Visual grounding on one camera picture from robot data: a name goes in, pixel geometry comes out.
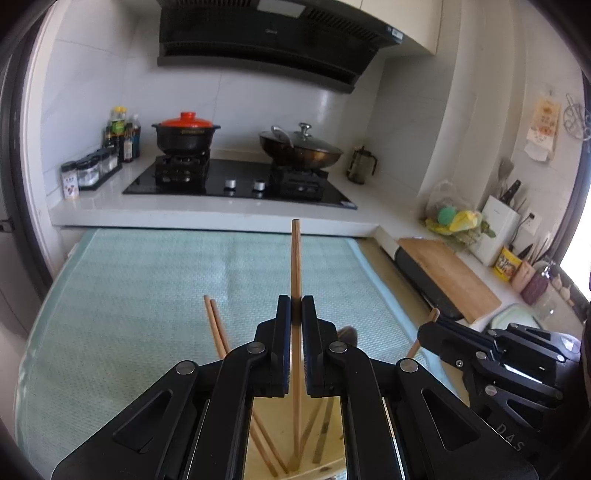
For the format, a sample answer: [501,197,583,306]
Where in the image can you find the pink cup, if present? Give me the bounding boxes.
[511,260,537,294]

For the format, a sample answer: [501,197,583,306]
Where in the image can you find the wooden cutting board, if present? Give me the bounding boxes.
[397,237,502,324]

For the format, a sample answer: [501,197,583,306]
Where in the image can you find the yellow snack packet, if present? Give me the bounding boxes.
[492,246,523,282]

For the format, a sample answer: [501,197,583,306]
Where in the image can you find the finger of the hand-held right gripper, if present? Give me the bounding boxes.
[461,352,563,411]
[417,320,500,366]

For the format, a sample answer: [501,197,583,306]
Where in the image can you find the black tray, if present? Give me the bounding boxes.
[392,246,465,322]

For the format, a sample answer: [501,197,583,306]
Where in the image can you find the black clay pot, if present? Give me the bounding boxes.
[151,122,221,154]

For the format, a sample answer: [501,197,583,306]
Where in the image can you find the garlic bulbs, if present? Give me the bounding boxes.
[551,274,578,306]

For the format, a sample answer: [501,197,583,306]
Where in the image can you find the teal waffle towel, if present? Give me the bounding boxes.
[14,228,456,464]

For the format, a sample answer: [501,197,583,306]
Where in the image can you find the red pot lid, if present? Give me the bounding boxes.
[163,111,214,133]

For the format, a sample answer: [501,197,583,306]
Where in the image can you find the glass wok lid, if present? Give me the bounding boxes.
[272,122,339,156]

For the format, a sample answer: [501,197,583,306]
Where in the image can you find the white label spice jar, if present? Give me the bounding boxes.
[61,161,79,200]

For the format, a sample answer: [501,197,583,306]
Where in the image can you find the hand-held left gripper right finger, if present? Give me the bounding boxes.
[301,295,539,480]

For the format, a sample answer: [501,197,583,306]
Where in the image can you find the hanging wire trivet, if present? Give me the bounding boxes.
[563,93,591,140]

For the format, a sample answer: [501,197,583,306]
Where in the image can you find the cream ribbed utensil holder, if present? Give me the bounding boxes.
[240,394,398,480]

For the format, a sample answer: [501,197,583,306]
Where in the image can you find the black door frame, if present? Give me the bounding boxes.
[0,0,57,289]

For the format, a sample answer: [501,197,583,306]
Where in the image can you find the white wall cabinets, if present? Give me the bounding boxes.
[360,0,440,57]

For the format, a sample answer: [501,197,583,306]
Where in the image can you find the black glass gas cooktop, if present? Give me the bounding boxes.
[122,152,359,211]

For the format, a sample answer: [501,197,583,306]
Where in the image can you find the green cutting board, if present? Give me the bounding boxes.
[480,304,537,331]

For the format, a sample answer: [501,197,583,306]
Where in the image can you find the group of wooden chopsticks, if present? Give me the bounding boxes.
[204,295,335,479]

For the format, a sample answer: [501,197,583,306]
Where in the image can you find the window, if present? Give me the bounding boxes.
[560,69,591,297]

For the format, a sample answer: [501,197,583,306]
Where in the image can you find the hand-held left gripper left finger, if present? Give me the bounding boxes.
[51,295,294,480]

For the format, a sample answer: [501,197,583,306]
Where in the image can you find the black range hood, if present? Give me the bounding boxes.
[156,0,403,96]

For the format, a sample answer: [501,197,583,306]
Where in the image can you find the clear plastic bag of produce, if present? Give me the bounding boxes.
[423,180,498,243]

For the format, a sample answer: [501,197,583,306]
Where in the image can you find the white knife block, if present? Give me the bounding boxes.
[470,194,525,267]

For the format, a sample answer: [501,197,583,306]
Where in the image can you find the glass french press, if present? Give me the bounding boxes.
[346,145,379,185]

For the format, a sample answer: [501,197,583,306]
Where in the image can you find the yellow cap sauce bottle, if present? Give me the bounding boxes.
[109,106,129,138]

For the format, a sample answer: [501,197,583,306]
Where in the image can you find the brown wooden chopstick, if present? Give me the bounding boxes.
[405,308,442,360]
[290,219,305,464]

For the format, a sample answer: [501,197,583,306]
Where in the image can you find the hanging wall calendar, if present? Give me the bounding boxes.
[525,94,562,162]

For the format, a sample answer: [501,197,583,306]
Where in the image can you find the dark wok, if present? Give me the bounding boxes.
[258,131,345,170]

